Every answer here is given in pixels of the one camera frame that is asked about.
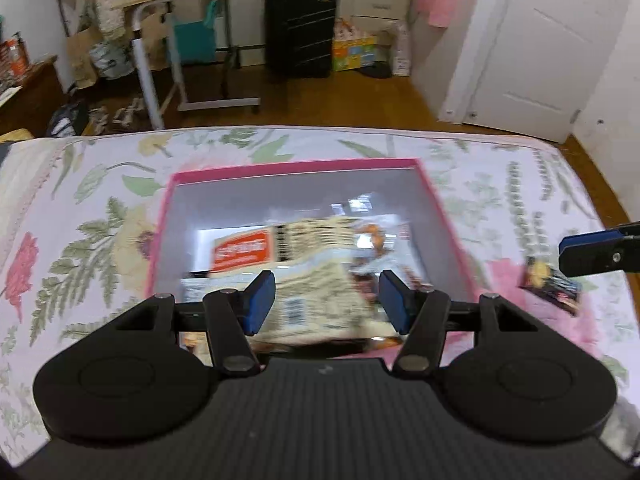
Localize floral bedsheet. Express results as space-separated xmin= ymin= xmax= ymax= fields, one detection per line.
xmin=0 ymin=127 xmax=640 ymax=466

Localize white fluffy post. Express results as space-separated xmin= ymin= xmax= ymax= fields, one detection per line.
xmin=95 ymin=0 xmax=126 ymax=41

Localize colourful cardboard box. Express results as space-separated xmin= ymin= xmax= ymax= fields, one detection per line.
xmin=332 ymin=19 xmax=377 ymax=72

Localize teal bag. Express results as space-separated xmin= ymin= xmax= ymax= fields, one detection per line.
xmin=172 ymin=1 xmax=218 ymax=65

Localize dark snack packet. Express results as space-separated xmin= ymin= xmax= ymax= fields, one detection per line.
xmin=520 ymin=256 xmax=583 ymax=316

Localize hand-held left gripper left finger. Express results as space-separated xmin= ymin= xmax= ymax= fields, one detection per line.
xmin=100 ymin=270 xmax=276 ymax=376

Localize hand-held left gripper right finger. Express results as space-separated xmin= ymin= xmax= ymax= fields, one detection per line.
xmin=379 ymin=270 xmax=551 ymax=379

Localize cream snack packet orange label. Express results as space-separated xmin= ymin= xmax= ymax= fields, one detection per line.
xmin=180 ymin=217 xmax=396 ymax=346

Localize black suitcase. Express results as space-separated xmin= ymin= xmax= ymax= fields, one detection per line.
xmin=264 ymin=0 xmax=337 ymax=80

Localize black floor bag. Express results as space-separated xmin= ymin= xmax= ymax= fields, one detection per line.
xmin=47 ymin=102 xmax=91 ymax=138

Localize pink cardboard box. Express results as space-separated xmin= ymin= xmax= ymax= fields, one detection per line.
xmin=145 ymin=157 xmax=483 ymax=361

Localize grey plastic bag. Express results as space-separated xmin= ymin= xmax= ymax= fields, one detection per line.
xmin=90 ymin=40 xmax=136 ymax=78

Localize white door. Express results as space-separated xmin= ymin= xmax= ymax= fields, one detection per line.
xmin=462 ymin=0 xmax=636 ymax=143

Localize wooden overbed table white frame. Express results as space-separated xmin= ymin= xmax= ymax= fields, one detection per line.
xmin=111 ymin=0 xmax=311 ymax=130

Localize white patterned bag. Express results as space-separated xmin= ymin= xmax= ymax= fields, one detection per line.
xmin=392 ymin=20 xmax=413 ymax=77

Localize brown cardboard box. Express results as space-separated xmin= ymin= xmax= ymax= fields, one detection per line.
xmin=67 ymin=25 xmax=108 ymax=91

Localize patterned slippers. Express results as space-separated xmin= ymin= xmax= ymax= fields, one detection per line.
xmin=90 ymin=102 xmax=146 ymax=133

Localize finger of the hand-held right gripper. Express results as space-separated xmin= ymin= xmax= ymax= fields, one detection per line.
xmin=557 ymin=222 xmax=640 ymax=278

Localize dark wooden cabinet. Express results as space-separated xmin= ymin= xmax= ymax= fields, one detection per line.
xmin=0 ymin=57 xmax=66 ymax=136

